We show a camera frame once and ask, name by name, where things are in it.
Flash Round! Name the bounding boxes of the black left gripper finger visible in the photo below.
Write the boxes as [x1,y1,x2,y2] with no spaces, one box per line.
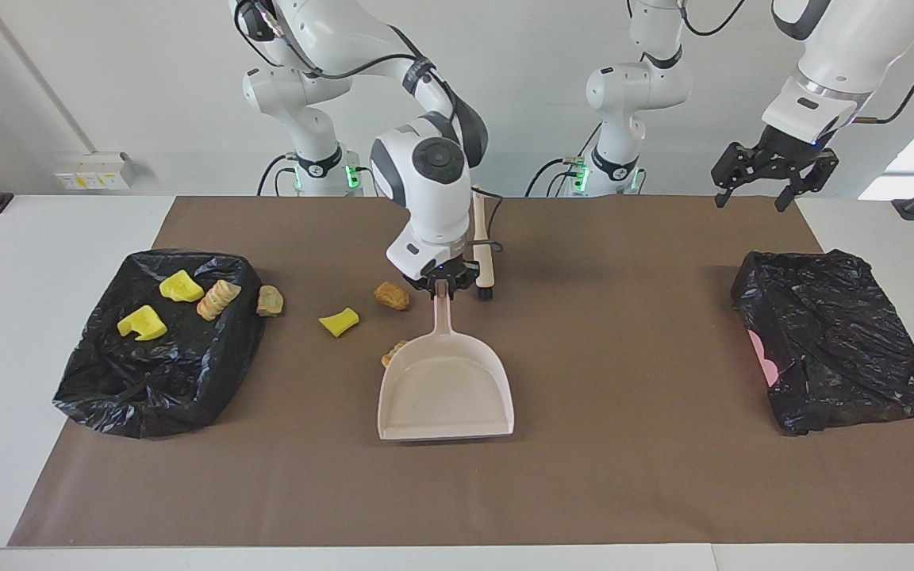
[711,143,755,209]
[774,151,840,213]

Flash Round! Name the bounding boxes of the beige hand brush black bristles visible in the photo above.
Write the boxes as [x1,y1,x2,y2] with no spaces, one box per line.
[471,184,496,301]

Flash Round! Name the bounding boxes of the small yellow sponge wedge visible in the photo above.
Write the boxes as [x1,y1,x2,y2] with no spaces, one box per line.
[318,308,360,339]

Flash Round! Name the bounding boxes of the beige plastic dustpan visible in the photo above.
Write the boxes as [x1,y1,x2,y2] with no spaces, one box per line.
[378,280,515,442]

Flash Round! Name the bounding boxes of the pale layered bread chunk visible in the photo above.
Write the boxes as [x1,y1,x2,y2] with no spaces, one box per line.
[196,279,242,322]

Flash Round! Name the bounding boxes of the yellow sponge piece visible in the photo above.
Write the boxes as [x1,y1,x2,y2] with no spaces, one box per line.
[159,270,205,303]
[117,305,168,342]

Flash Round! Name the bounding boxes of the black trash bag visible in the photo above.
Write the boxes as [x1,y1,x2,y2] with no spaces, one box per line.
[732,249,914,435]

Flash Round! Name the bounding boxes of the pink bin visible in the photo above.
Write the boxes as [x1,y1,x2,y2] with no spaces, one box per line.
[747,329,780,389]

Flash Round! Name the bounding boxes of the black bag lined bin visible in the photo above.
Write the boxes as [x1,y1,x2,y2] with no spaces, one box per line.
[52,248,265,439]

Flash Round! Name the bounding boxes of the brown bread roll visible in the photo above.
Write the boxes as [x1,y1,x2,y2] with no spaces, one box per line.
[374,282,411,312]

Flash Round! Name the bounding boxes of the brown table mat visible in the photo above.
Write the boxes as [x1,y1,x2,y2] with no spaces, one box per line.
[7,196,914,548]

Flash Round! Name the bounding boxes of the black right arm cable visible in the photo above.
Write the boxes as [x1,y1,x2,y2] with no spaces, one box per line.
[233,0,504,256]

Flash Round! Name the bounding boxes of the black left base cables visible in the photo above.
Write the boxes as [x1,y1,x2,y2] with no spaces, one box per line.
[524,123,605,197]

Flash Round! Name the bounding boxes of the black base cables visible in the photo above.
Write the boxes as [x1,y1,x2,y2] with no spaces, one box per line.
[257,155,380,197]
[524,123,605,197]

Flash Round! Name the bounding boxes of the black right base cables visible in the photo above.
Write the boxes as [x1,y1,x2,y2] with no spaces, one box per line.
[257,155,380,197]

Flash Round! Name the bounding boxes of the white wall power strip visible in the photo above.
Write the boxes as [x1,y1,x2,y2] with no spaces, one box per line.
[55,152,136,191]

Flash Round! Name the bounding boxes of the white wall cable duct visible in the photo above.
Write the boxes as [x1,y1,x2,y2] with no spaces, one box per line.
[0,0,97,155]

